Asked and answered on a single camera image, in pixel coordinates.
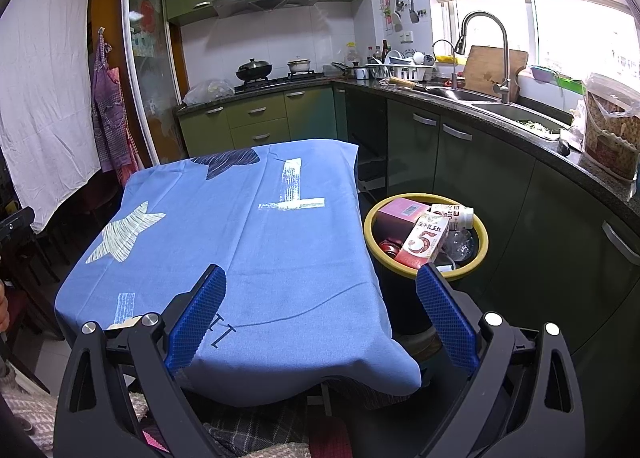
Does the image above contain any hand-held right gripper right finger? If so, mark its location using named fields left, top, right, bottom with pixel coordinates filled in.
left=416, top=262, right=586, bottom=458

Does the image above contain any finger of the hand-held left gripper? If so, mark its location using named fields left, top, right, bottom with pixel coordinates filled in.
left=0, top=207, right=36, bottom=239

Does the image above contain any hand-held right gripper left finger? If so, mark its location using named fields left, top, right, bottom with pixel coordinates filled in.
left=52, top=264, right=228, bottom=458

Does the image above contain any black bin with yellow rim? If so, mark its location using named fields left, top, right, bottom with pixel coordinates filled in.
left=363, top=193, right=490, bottom=339

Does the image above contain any white and red milk carton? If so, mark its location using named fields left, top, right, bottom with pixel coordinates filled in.
left=398, top=212, right=451, bottom=271

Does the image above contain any crushed red soda can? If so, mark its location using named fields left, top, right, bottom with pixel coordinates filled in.
left=378, top=237, right=408, bottom=261

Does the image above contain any white drink bottle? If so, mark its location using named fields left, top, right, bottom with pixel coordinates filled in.
left=431, top=204, right=475, bottom=231

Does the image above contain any purple box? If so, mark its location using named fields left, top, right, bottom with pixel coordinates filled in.
left=375, top=199, right=435, bottom=241

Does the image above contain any dark wooden chair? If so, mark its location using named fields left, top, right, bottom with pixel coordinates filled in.
left=10, top=238, right=66, bottom=344

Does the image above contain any blue printed tablecloth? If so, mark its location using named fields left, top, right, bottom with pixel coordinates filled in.
left=52, top=138, right=423, bottom=409

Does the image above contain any grey plaid cloth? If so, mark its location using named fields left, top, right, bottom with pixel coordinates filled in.
left=130, top=383, right=351, bottom=458

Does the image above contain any white hanging cloth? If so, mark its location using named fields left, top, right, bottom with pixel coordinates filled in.
left=0, top=0, right=101, bottom=233

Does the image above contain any dark green base cabinet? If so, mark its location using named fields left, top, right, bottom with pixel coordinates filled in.
left=345, top=85, right=640, bottom=439

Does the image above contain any purple checked apron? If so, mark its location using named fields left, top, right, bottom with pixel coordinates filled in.
left=91, top=28, right=141, bottom=189

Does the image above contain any frosted glass sliding door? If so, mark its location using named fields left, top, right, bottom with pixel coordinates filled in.
left=121, top=0, right=188, bottom=169

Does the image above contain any black kitchen countertop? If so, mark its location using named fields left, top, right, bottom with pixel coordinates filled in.
left=175, top=72, right=640, bottom=233

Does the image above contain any light green base cabinet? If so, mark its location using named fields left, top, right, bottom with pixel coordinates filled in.
left=177, top=85, right=348, bottom=159

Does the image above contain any steel double sink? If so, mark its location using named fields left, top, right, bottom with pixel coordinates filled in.
left=425, top=85, right=571, bottom=141

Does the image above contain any clear plastic bag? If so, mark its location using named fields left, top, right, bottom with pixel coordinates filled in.
left=182, top=79, right=236, bottom=106

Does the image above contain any black gas stove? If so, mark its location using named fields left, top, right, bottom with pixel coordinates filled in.
left=234, top=70, right=317, bottom=93

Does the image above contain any wooden cutting board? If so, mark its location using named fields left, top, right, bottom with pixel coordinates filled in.
left=463, top=45, right=529, bottom=98

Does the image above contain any white dish rack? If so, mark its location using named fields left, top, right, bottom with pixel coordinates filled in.
left=367, top=50, right=436, bottom=81

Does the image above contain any black wok with lid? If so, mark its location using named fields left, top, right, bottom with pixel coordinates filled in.
left=236, top=58, right=274, bottom=83

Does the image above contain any small steel faucet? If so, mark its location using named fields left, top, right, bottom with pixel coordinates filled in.
left=432, top=39, right=460, bottom=88

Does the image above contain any tall steel faucet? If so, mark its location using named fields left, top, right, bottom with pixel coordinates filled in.
left=459, top=12, right=512, bottom=104

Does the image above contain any green plastic basin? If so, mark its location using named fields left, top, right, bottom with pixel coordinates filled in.
left=552, top=75, right=586, bottom=96

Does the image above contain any kitchen window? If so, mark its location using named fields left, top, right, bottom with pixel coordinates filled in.
left=440, top=0, right=640, bottom=88

